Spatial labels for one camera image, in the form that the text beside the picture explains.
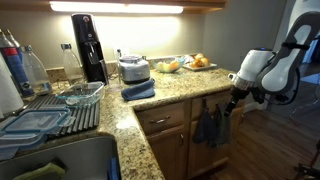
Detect white rectangular plate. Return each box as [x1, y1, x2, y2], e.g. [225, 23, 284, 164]
[182, 62, 218, 72]

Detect wide wooden drawer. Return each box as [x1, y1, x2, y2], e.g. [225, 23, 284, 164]
[190, 89, 246, 121]

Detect green sponge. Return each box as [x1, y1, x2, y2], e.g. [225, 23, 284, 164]
[13, 162, 67, 180]

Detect clear glass baking dish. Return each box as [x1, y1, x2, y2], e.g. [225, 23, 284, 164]
[55, 81, 105, 108]

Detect blue labelled soda bottle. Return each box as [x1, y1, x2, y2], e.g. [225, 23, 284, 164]
[0, 29, 35, 98]

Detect narrow wooden cabinet door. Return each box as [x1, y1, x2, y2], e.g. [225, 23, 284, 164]
[146, 124, 188, 180]

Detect wooden cabinet door under towel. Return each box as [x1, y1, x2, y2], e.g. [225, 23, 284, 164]
[186, 106, 244, 179]

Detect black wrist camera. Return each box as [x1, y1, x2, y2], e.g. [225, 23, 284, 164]
[250, 87, 268, 105]

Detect under cabinet light strip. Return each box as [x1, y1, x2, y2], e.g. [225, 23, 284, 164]
[49, 0, 185, 15]

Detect clear glass fruit bowl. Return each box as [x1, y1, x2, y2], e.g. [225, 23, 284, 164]
[152, 56, 185, 74]

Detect folded blue cloth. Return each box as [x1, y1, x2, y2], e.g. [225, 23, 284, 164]
[120, 78, 157, 102]

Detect blue dish cloth in sink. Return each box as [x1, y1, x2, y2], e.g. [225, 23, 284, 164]
[107, 156, 120, 180]

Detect grey hanging towel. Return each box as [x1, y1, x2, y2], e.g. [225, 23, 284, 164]
[211, 103, 233, 148]

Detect metal drawer handle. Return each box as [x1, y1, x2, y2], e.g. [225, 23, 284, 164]
[148, 115, 172, 125]

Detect clear plastic bottle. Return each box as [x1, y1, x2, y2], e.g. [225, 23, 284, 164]
[20, 44, 53, 96]
[60, 43, 85, 86]

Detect stainless steel sink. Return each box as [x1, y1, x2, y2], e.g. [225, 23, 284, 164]
[0, 134, 122, 180]

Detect black coffee maker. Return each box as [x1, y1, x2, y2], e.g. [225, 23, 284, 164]
[70, 13, 109, 85]

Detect pale yellow fruit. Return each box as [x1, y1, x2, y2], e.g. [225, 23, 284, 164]
[155, 61, 167, 72]

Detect dark blue pot holder cloth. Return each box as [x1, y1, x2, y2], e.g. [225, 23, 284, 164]
[192, 108, 218, 146]

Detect black tripod stand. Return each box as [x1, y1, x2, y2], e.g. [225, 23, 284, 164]
[293, 139, 320, 180]

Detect orange fruit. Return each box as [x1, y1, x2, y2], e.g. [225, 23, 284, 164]
[168, 60, 180, 72]

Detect small wooden drawer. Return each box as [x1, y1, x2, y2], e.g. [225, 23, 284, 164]
[135, 101, 186, 136]

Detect blue rimmed container lid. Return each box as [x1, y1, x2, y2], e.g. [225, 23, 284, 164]
[0, 132, 48, 161]
[1, 107, 76, 135]

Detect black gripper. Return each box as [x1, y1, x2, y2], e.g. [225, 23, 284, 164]
[223, 85, 250, 118]

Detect dark ribbed drying mat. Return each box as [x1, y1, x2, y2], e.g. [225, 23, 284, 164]
[19, 94, 101, 136]

